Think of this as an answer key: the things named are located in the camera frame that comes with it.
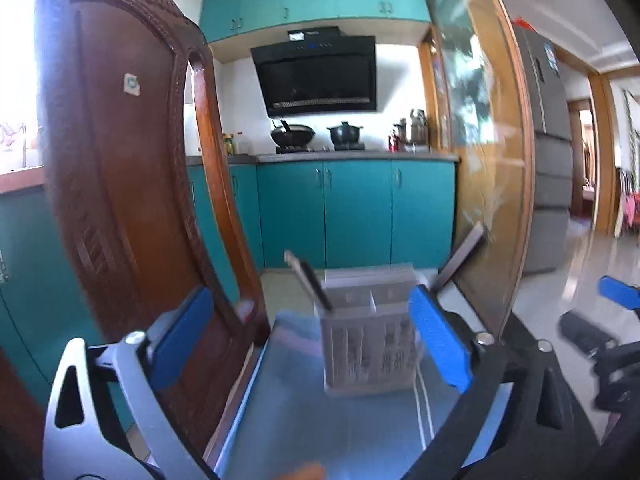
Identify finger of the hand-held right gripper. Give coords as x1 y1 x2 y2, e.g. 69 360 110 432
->
559 312 621 361
598 275 640 312

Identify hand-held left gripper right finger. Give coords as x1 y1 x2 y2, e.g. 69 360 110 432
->
395 284 601 480

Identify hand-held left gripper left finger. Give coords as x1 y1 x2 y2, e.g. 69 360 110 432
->
42 285 216 480

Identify white plastic utensil basket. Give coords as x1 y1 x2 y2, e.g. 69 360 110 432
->
314 262 426 398

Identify grey utensil handle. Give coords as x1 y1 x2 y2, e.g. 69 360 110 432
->
434 221 490 292

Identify brown wooden chopstick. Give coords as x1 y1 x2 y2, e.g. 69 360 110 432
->
283 249 328 311

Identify black chopstick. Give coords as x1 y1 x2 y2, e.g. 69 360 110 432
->
298 258 334 312

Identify grey refrigerator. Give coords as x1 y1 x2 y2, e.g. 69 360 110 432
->
512 20 573 275

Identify teal lower cabinets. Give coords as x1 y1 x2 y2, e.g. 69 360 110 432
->
0 157 457 411

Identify teal cabinets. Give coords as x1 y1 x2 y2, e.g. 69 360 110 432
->
0 157 457 411
199 0 432 45

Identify carved wooden chair back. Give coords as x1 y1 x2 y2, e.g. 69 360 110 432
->
37 0 273 461

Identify group of condiment bottles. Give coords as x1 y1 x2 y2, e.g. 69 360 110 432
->
223 132 251 156

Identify grey kitchen countertop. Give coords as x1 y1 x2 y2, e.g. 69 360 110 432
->
185 150 460 163

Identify wood-framed glass sliding door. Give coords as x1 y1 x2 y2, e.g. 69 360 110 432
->
419 0 536 336

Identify gas stove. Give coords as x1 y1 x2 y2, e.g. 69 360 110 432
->
275 142 366 154

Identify black cooking pot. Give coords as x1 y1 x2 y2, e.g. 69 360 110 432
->
326 121 360 145

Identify black wok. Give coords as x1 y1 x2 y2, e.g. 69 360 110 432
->
270 120 317 148

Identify black range hood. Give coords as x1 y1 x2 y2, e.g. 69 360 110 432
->
250 26 377 118

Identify kitchen window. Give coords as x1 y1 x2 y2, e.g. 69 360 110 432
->
0 0 46 176

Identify teal upper cabinets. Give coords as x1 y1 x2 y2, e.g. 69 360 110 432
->
199 0 432 45

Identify wooden doorway frame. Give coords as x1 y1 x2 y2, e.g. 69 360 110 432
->
555 45 621 236

